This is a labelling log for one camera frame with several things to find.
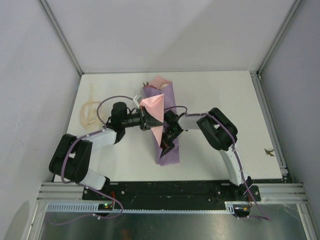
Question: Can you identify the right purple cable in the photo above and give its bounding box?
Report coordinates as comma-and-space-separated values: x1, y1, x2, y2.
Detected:
162, 106, 272, 222

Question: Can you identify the small dry leaf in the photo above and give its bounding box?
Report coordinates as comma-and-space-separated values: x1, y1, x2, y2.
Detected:
264, 149, 276, 157

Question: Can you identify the light pink rose stem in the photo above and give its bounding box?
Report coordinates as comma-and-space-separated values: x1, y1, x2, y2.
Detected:
158, 82, 170, 90

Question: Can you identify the cream ribbon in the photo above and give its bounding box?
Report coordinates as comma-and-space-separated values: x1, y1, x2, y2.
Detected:
79, 83, 101, 131

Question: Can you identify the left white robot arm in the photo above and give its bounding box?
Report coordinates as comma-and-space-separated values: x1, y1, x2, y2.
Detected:
48, 99, 164, 200

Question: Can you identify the purple cable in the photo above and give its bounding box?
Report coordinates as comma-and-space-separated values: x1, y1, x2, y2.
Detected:
162, 106, 272, 222
47, 95, 137, 226

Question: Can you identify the pink wrapping paper sheet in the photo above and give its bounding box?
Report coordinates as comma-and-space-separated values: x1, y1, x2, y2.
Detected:
139, 75, 182, 167

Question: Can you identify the white cable duct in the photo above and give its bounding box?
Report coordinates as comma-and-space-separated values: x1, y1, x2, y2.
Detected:
46, 202, 235, 214

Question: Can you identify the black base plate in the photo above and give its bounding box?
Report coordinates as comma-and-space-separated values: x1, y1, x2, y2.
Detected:
82, 180, 261, 211

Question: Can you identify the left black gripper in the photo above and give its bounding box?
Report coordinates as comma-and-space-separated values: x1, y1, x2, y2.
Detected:
121, 106, 163, 131

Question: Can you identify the dark pink rose stem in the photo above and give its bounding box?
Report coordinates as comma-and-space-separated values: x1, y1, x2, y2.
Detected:
142, 81, 158, 92

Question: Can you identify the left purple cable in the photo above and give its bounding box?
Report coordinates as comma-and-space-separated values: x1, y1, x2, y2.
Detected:
47, 95, 137, 226

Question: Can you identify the aluminium frame rail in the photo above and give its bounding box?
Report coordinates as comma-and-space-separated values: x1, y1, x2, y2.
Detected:
36, 181, 87, 203

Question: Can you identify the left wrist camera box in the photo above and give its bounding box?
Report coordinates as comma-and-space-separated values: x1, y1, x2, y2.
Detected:
132, 94, 144, 107

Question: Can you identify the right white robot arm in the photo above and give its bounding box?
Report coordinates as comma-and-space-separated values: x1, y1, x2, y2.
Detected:
159, 107, 253, 201

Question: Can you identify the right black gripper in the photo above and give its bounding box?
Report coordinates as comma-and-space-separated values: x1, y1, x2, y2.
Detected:
156, 128, 182, 160

